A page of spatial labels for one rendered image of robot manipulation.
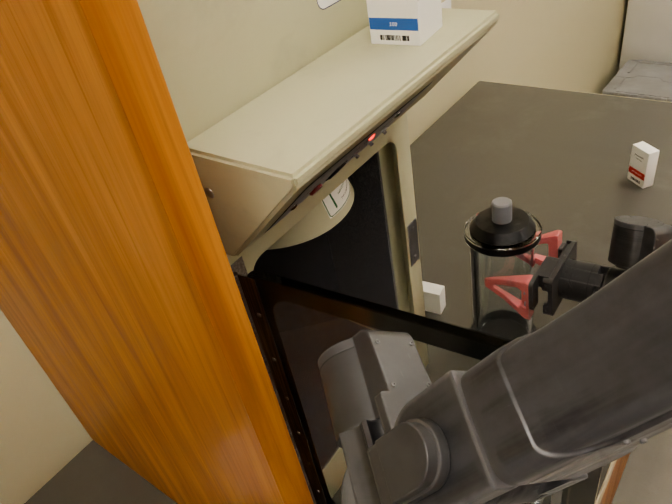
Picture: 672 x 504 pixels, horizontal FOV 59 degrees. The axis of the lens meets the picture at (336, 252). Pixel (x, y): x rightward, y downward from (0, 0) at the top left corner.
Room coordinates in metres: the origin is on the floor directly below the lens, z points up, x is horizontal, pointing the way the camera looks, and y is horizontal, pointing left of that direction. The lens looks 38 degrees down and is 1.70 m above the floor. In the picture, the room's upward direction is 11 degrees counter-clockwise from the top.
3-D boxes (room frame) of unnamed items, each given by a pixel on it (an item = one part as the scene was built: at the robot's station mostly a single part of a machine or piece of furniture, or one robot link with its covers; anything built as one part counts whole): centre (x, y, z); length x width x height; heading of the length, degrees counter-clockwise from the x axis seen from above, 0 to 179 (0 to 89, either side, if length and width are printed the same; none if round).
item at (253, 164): (0.49, -0.05, 1.46); 0.32 x 0.12 x 0.10; 137
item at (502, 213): (0.66, -0.24, 1.18); 0.09 x 0.09 x 0.07
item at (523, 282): (0.61, -0.25, 1.11); 0.09 x 0.07 x 0.07; 48
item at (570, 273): (0.59, -0.32, 1.11); 0.10 x 0.07 x 0.07; 138
